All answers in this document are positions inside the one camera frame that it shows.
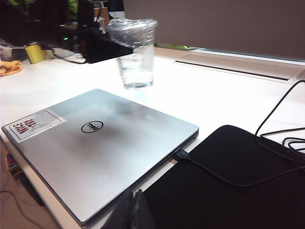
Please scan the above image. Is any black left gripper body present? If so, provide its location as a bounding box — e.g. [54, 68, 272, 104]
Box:
[56, 23, 95, 64]

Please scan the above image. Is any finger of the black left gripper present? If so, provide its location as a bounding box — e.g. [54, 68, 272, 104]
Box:
[83, 27, 133, 64]

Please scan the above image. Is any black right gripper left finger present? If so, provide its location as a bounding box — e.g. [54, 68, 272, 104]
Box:
[104, 190, 135, 229]

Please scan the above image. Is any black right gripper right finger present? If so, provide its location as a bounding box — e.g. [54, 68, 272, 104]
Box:
[134, 189, 156, 229]

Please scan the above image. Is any clear plastic lidded cup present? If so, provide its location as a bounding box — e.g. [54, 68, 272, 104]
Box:
[106, 18, 158, 90]

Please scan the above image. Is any silver Dell laptop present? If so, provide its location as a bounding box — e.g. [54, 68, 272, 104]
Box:
[1, 88, 200, 227]

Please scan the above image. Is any green item behind divider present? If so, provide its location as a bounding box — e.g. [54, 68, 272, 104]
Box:
[154, 42, 191, 51]

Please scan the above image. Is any orange cloth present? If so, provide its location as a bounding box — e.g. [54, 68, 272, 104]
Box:
[0, 60, 24, 77]

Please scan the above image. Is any black mouse pad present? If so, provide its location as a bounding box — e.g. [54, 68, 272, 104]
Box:
[140, 124, 305, 229]

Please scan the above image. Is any brown fabric desk divider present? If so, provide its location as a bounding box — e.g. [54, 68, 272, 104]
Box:
[123, 0, 305, 60]

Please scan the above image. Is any colourful box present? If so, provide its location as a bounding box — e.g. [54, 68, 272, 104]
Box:
[6, 149, 21, 178]

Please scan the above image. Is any black usb plug cable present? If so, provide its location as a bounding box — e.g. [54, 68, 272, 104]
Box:
[174, 148, 305, 187]

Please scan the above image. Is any loose black cable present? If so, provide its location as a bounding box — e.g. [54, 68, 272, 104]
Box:
[255, 80, 305, 165]

